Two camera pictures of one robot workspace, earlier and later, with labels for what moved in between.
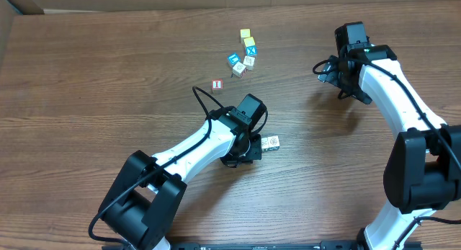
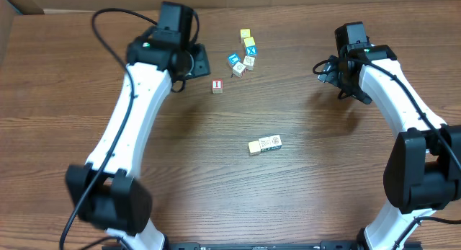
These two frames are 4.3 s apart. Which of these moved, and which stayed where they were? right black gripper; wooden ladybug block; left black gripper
Moved: left black gripper
Stayed: wooden ladybug block; right black gripper
